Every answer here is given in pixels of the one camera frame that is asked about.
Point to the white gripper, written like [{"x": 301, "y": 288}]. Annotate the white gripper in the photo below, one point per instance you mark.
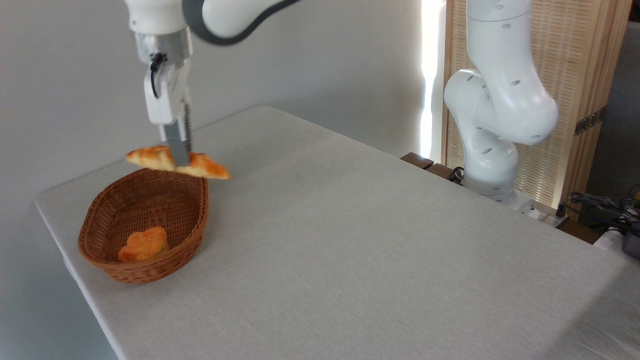
[{"x": 167, "y": 95}]

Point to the braided golden bread loaf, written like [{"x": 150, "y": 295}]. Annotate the braided golden bread loaf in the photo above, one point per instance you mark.
[{"x": 210, "y": 170}]

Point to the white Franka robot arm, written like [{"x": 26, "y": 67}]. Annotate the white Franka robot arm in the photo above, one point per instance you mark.
[{"x": 500, "y": 100}]

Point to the brown wicker basket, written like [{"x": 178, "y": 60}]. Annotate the brown wicker basket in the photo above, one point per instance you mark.
[{"x": 150, "y": 205}]

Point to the small orange bread roll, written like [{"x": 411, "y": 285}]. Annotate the small orange bread roll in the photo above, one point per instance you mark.
[{"x": 144, "y": 245}]

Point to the grey tablecloth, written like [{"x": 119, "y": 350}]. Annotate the grey tablecloth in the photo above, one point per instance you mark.
[{"x": 350, "y": 275}]

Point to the dark brown wooden block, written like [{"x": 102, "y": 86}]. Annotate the dark brown wooden block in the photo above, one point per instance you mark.
[
  {"x": 417, "y": 160},
  {"x": 442, "y": 171}
]

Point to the wooden woven folding screen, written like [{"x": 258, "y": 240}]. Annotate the wooden woven folding screen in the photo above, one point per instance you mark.
[{"x": 580, "y": 50}]

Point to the dark metal screen hinge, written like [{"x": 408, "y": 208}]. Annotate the dark metal screen hinge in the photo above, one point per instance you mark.
[{"x": 590, "y": 121}]

